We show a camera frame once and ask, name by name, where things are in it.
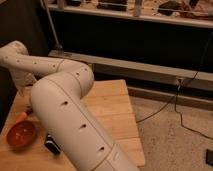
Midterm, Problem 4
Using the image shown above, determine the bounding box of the black white striped eraser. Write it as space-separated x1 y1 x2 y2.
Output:
44 134 61 155

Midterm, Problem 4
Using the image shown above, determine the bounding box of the black floor cable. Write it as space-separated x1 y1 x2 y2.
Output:
135 33 213 141

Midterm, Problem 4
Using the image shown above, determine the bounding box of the orange handled tool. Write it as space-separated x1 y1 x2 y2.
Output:
15 110 32 123

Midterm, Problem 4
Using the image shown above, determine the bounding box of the orange red bowl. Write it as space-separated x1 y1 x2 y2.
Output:
6 121 37 148

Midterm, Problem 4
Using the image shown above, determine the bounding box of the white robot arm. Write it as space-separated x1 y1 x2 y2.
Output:
0 41 139 171

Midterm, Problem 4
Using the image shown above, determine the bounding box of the cluttered wall shelf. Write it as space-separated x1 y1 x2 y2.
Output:
43 0 213 29

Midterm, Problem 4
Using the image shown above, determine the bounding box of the metal lamp pole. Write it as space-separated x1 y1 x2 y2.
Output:
43 0 63 53

